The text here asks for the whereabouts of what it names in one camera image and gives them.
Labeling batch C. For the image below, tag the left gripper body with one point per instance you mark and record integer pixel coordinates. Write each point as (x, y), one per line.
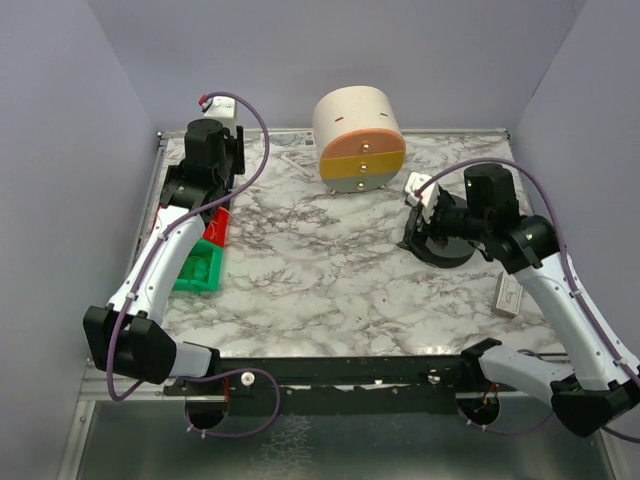
(238, 150)

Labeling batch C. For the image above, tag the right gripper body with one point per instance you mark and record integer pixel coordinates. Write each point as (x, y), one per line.
(413, 226)

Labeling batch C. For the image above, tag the black cable spool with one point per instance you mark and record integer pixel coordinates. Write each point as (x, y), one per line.
(451, 255)

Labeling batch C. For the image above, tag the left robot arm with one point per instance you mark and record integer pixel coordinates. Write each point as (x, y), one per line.
(125, 337)

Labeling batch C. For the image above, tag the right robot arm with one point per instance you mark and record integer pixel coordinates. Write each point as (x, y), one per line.
(601, 380)

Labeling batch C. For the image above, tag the white plastic stick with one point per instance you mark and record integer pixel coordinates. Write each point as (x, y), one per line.
(296, 166)

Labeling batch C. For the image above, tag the white flat packet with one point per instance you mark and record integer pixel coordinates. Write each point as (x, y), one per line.
(292, 139)

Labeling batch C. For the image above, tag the red storage bin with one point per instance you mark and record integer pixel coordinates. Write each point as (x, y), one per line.
(216, 231)

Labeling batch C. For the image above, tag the small white cardboard box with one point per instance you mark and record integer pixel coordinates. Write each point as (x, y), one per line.
(507, 296)

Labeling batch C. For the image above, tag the cream cylindrical drawer cabinet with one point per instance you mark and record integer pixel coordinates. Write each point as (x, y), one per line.
(359, 142)

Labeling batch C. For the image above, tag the green storage bin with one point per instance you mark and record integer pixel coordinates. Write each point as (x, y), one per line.
(201, 271)

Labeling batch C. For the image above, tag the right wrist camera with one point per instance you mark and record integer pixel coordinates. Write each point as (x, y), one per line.
(422, 193)

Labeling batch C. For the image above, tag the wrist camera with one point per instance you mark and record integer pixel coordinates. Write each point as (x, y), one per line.
(222, 109)
(422, 193)

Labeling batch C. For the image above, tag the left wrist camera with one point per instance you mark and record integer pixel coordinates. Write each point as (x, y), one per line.
(222, 109)

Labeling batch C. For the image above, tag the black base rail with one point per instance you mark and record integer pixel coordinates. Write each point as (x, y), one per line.
(349, 385)

